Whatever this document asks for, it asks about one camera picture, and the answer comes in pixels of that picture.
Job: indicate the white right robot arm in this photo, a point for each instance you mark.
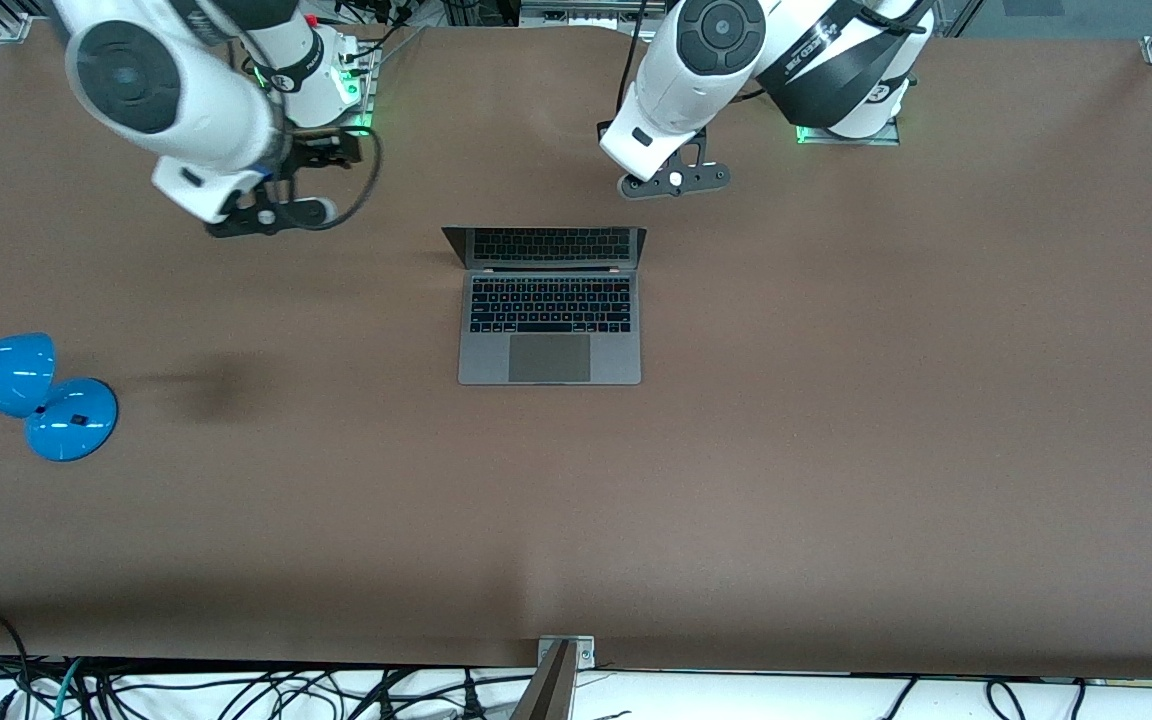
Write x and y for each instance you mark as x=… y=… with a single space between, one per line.
x=176 y=90

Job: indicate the grey laptop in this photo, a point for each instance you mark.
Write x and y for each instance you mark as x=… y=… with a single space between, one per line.
x=548 y=360

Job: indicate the grey power strip box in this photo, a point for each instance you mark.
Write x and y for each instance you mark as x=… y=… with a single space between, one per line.
x=591 y=14

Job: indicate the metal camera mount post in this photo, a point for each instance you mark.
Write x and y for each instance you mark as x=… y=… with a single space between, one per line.
x=564 y=655

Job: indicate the blue desk lamp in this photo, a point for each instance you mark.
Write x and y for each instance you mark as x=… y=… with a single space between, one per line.
x=71 y=420

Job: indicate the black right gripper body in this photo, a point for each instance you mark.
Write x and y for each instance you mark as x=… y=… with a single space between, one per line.
x=313 y=152

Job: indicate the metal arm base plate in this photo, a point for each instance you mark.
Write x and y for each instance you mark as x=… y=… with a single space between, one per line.
x=368 y=95
x=886 y=136

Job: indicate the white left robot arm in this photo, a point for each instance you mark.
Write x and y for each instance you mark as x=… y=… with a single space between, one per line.
x=696 y=80

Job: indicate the brown table cover sheet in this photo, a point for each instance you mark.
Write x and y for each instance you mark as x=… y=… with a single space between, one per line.
x=836 y=450

